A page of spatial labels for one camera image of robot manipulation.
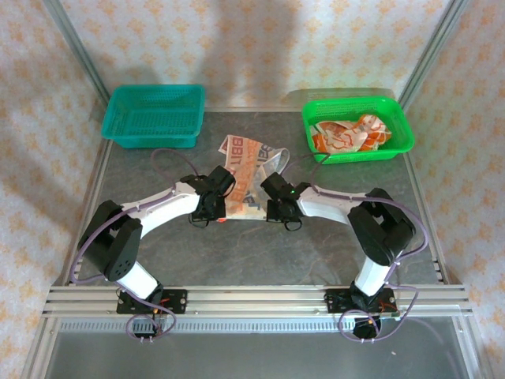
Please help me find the orange lettered towel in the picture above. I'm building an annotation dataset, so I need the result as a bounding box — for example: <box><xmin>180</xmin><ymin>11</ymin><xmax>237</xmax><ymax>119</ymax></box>
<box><xmin>218</xmin><ymin>133</ymin><xmax>291</xmax><ymax>222</ymax></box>

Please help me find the lion print towel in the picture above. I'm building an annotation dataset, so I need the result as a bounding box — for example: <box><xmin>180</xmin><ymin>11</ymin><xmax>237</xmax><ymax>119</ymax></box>
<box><xmin>311</xmin><ymin>113</ymin><xmax>394</xmax><ymax>153</ymax></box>

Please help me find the teal plastic basket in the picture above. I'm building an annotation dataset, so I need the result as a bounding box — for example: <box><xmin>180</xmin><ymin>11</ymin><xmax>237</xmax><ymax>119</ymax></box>
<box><xmin>100</xmin><ymin>84</ymin><xmax>207</xmax><ymax>150</ymax></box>

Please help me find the green plastic basket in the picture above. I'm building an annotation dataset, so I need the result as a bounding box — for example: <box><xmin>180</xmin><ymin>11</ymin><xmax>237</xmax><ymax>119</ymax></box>
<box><xmin>301</xmin><ymin>96</ymin><xmax>416</xmax><ymax>165</ymax></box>

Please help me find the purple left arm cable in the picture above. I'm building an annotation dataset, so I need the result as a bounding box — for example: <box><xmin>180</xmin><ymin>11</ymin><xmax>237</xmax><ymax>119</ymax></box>
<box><xmin>70</xmin><ymin>148</ymin><xmax>202</xmax><ymax>345</ymax></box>

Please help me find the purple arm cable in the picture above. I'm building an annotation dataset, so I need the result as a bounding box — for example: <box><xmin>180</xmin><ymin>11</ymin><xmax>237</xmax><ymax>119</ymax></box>
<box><xmin>282</xmin><ymin>152</ymin><xmax>432</xmax><ymax>345</ymax></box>
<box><xmin>70</xmin><ymin>148</ymin><xmax>202</xmax><ymax>345</ymax></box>

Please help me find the aluminium mounting rail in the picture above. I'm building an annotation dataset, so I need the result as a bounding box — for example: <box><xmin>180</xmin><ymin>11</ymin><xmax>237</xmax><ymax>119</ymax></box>
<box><xmin>42</xmin><ymin>284</ymin><xmax>473</xmax><ymax>319</ymax></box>

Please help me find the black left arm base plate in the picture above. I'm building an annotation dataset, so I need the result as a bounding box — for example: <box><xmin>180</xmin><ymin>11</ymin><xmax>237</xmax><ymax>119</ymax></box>
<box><xmin>116</xmin><ymin>289</ymin><xmax>188</xmax><ymax>316</ymax></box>

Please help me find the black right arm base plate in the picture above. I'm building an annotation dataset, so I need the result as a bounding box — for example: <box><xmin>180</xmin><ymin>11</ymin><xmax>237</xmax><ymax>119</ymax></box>
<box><xmin>324</xmin><ymin>287</ymin><xmax>397</xmax><ymax>316</ymax></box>

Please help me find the aluminium table side rail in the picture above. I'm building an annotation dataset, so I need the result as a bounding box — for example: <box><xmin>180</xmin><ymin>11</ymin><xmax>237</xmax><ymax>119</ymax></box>
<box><xmin>404</xmin><ymin>156</ymin><xmax>451</xmax><ymax>286</ymax></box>
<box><xmin>58</xmin><ymin>137</ymin><xmax>114</xmax><ymax>286</ymax></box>

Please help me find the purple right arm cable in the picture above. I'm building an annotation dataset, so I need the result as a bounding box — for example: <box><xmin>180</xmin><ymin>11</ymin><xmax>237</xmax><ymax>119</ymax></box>
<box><xmin>282</xmin><ymin>152</ymin><xmax>432</xmax><ymax>345</ymax></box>

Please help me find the aluminium frame post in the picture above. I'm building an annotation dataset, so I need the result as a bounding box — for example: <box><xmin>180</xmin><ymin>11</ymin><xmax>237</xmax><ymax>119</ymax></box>
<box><xmin>41</xmin><ymin>0</ymin><xmax>118</xmax><ymax>110</ymax></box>
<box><xmin>397</xmin><ymin>0</ymin><xmax>471</xmax><ymax>108</ymax></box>

